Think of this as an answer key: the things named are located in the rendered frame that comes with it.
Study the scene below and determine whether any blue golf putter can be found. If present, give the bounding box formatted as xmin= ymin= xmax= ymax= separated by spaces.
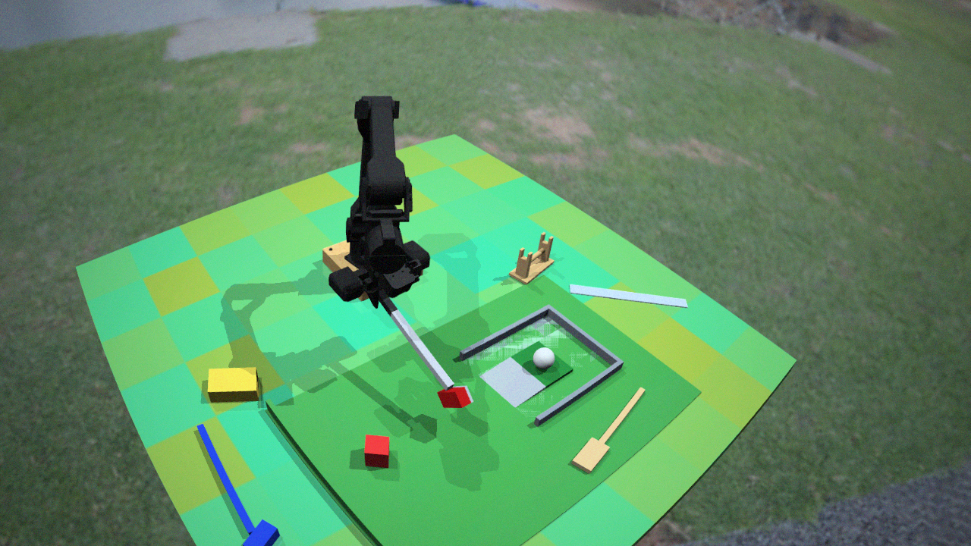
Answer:
xmin=197 ymin=424 xmax=280 ymax=546

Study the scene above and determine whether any white golf ball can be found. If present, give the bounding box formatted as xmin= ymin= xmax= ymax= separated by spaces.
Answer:
xmin=533 ymin=347 xmax=555 ymax=369

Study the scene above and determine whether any light blue flat bar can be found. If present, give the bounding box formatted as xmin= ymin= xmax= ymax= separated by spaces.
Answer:
xmin=570 ymin=284 xmax=688 ymax=308

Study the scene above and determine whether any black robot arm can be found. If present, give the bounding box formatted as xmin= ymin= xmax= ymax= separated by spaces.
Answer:
xmin=344 ymin=96 xmax=422 ymax=298

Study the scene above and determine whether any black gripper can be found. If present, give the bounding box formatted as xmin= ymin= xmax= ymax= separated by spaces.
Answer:
xmin=328 ymin=236 xmax=430 ymax=309

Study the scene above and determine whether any red cube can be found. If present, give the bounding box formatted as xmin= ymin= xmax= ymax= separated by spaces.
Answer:
xmin=364 ymin=435 xmax=390 ymax=468

